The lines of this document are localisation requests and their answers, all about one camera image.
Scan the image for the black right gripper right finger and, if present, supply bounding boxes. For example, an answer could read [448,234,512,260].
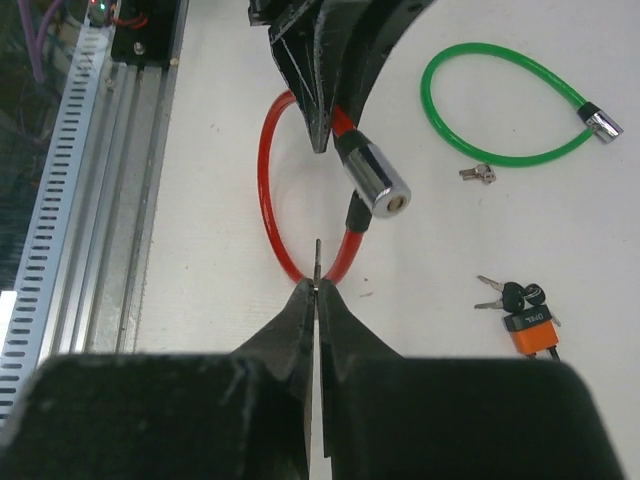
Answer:
[319,280,624,479]

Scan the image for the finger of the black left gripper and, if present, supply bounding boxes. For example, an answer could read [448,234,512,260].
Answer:
[248,1,371,153]
[334,0,434,126]

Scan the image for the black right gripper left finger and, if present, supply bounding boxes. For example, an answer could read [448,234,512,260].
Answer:
[1,280,315,479]

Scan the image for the red cable lock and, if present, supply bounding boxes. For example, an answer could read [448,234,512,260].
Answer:
[265,106,423,290]

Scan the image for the orange black padlock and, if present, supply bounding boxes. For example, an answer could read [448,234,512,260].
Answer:
[503,305,560,361]

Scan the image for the keys of orange padlock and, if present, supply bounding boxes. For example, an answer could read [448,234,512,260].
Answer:
[474,275,546,315]

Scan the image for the silver keys of green lock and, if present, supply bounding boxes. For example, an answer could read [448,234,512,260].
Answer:
[459,163,496,185]

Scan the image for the green cable lock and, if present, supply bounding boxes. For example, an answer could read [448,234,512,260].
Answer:
[418,42,623,168]

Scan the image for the silver keys of red lock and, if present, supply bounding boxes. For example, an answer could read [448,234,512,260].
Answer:
[312,238,322,292]

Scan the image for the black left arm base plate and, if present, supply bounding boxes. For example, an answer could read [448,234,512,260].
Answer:
[109,0,189,71]

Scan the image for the aluminium mounting rail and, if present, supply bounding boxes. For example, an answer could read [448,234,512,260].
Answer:
[40,63,178,358]

